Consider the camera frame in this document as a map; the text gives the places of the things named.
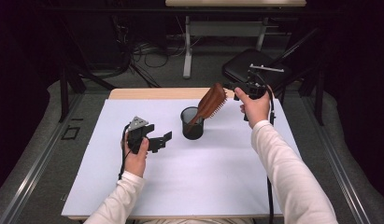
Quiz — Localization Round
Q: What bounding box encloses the black mesh pen holder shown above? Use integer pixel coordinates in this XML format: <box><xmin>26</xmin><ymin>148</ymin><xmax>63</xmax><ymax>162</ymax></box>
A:
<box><xmin>179</xmin><ymin>105</ymin><xmax>206</xmax><ymax>141</ymax></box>

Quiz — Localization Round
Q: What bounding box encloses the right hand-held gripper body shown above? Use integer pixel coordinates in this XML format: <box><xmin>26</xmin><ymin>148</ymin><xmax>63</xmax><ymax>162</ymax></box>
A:
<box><xmin>241</xmin><ymin>63</ymin><xmax>286</xmax><ymax>100</ymax></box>

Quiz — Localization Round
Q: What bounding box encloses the right hand-held gripper cable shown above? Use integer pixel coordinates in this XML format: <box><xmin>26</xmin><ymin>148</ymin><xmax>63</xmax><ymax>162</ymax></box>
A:
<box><xmin>263</xmin><ymin>74</ymin><xmax>277</xmax><ymax>224</ymax></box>

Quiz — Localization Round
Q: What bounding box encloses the hand-held gripper cable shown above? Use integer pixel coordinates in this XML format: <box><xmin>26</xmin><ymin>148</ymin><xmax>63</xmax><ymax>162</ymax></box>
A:
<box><xmin>263</xmin><ymin>74</ymin><xmax>277</xmax><ymax>224</ymax></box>
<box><xmin>118</xmin><ymin>123</ymin><xmax>132</xmax><ymax>181</ymax></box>

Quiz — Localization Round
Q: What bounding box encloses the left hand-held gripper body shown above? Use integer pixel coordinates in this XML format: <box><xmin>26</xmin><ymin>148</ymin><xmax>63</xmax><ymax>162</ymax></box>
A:
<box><xmin>126</xmin><ymin>116</ymin><xmax>150</xmax><ymax>155</ymax></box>

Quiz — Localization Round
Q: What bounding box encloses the person's left hand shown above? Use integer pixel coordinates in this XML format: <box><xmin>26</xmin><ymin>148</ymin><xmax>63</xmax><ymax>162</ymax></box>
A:
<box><xmin>120</xmin><ymin>132</ymin><xmax>149</xmax><ymax>179</ymax></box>

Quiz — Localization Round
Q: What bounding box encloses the silver metal floor rail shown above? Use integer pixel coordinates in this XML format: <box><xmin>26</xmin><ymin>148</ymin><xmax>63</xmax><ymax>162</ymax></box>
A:
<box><xmin>300</xmin><ymin>92</ymin><xmax>373</xmax><ymax>224</ymax></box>
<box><xmin>0</xmin><ymin>92</ymin><xmax>85</xmax><ymax>224</ymax></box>

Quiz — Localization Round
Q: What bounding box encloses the black metal stand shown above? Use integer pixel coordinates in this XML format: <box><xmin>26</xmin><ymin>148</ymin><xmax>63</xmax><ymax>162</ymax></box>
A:
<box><xmin>57</xmin><ymin>18</ymin><xmax>118</xmax><ymax>124</ymax></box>
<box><xmin>298</xmin><ymin>46</ymin><xmax>326</xmax><ymax>127</ymax></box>

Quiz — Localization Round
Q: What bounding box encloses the person's right hand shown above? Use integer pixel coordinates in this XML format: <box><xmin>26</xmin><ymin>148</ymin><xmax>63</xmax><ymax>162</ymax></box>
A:
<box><xmin>234</xmin><ymin>86</ymin><xmax>272</xmax><ymax>130</ymax></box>

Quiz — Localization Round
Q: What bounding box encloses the bundle of floor cables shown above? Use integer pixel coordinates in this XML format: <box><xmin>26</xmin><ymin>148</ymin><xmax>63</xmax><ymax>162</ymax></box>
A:
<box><xmin>111</xmin><ymin>15</ymin><xmax>202</xmax><ymax>88</ymax></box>

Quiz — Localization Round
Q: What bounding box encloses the wooden paddle hairbrush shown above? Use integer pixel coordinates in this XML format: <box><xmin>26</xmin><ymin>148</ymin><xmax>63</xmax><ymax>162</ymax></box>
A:
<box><xmin>184</xmin><ymin>82</ymin><xmax>228</xmax><ymax>134</ymax></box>

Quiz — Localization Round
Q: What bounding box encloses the white metal frame desk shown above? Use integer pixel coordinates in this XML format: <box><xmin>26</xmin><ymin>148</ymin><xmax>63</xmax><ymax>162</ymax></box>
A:
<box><xmin>164</xmin><ymin>0</ymin><xmax>307</xmax><ymax>79</ymax></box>

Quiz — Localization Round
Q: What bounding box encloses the white table cover board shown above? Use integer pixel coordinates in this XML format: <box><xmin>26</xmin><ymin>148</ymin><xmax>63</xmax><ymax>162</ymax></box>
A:
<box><xmin>61</xmin><ymin>98</ymin><xmax>303</xmax><ymax>217</ymax></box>

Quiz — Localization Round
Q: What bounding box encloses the black folding chair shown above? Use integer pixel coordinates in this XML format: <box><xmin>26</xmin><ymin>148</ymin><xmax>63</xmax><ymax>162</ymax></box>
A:
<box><xmin>221</xmin><ymin>27</ymin><xmax>321</xmax><ymax>94</ymax></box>

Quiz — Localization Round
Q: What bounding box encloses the left hand-held gripper cable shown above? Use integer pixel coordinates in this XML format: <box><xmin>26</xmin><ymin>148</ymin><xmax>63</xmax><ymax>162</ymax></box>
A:
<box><xmin>118</xmin><ymin>123</ymin><xmax>132</xmax><ymax>181</ymax></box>

